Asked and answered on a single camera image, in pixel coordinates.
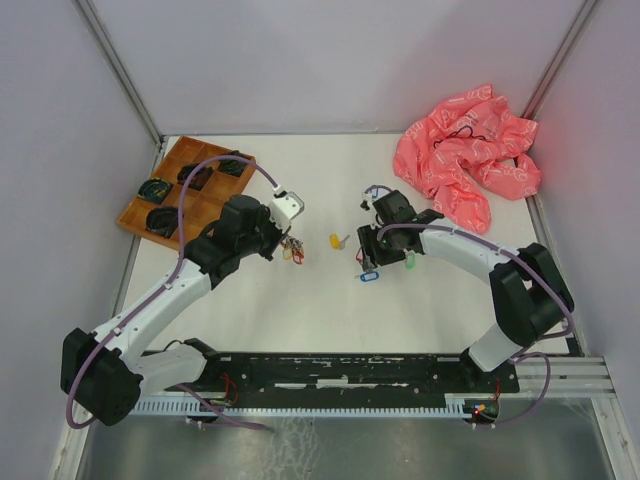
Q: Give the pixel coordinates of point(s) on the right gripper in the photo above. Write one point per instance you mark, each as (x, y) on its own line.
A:
(366, 239)

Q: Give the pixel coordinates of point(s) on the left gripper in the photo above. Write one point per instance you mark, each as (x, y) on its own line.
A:
(278, 234)

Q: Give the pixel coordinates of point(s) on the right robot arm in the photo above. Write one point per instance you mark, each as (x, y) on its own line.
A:
(531, 300)

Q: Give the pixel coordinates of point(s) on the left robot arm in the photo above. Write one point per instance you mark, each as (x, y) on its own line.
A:
(107, 370)

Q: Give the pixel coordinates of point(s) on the key with green tag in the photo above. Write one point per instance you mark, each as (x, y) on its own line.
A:
(410, 260)

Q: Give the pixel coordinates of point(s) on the key with yellow tag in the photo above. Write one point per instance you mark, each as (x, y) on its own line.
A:
(338, 243)

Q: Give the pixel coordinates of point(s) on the key with light blue tag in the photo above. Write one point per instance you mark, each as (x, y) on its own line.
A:
(377, 190)

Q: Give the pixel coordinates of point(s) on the black coiled item in tray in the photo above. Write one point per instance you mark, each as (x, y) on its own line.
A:
(199, 180)
(231, 164)
(162, 221)

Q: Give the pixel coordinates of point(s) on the wooden compartment tray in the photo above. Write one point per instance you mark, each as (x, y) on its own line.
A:
(200, 208)

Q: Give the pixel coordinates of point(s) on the black green coiled item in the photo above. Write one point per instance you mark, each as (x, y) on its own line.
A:
(154, 190)

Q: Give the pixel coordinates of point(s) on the pink patterned cloth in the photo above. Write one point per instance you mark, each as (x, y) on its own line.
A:
(470, 143)

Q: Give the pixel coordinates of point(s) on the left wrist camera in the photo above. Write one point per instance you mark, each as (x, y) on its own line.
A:
(284, 208)

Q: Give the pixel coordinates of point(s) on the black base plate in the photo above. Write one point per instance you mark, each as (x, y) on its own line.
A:
(418, 373)

